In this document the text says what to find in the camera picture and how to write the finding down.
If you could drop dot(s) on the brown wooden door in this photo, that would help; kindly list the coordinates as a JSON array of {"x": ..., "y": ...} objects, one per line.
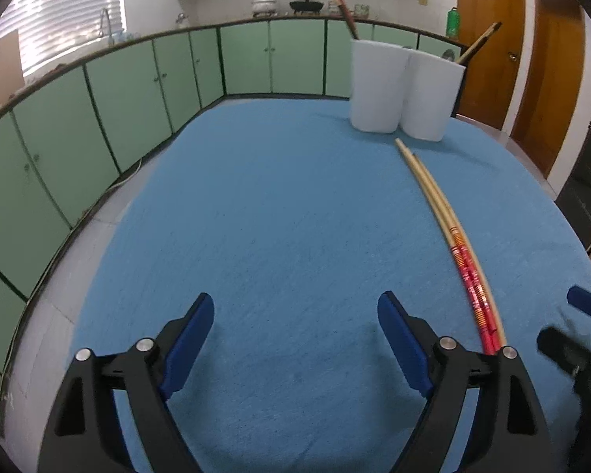
[
  {"x": 487, "y": 49},
  {"x": 551, "y": 88}
]

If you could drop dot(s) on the patterned ceramic jar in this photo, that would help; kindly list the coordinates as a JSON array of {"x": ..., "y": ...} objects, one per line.
[{"x": 362, "y": 10}]

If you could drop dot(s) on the glass jar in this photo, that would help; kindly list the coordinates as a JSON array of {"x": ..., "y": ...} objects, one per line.
[{"x": 333, "y": 8}]

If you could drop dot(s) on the blue table mat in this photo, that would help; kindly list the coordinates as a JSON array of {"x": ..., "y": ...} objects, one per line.
[{"x": 285, "y": 231}]

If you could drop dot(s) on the black wok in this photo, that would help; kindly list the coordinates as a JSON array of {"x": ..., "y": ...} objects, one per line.
[{"x": 306, "y": 6}]

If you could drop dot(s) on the pale blue plastic container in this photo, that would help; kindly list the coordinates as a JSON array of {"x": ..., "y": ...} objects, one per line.
[{"x": 125, "y": 37}]

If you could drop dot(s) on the white window blinds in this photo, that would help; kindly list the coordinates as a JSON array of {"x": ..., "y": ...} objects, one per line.
[{"x": 69, "y": 15}]

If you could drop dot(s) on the plain wooden chopstick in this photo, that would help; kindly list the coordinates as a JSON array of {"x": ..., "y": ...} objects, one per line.
[{"x": 480, "y": 42}]

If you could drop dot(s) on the brown board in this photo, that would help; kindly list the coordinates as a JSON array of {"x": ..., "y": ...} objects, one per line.
[{"x": 7, "y": 59}]

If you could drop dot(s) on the metal kitchen faucet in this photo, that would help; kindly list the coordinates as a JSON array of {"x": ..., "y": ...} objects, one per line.
[{"x": 105, "y": 22}]

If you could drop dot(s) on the white cooking pot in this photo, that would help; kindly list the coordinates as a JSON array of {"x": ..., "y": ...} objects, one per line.
[{"x": 264, "y": 6}]

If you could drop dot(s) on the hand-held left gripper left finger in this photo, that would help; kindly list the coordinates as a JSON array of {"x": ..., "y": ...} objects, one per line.
[{"x": 192, "y": 340}]

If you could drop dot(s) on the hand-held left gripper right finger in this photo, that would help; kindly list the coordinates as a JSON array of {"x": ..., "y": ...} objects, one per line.
[{"x": 401, "y": 340}]

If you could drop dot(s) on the green plastic bottle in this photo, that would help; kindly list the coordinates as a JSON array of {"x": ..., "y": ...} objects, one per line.
[{"x": 453, "y": 23}]

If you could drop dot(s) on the white twin-compartment utensil holder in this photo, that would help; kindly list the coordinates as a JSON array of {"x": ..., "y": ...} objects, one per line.
[{"x": 379, "y": 88}]

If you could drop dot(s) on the red patterned bamboo chopsticks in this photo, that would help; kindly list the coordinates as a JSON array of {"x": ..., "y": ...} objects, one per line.
[{"x": 492, "y": 313}]

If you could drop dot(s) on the green lower kitchen cabinets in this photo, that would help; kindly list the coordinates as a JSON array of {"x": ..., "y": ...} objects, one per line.
[{"x": 128, "y": 98}]

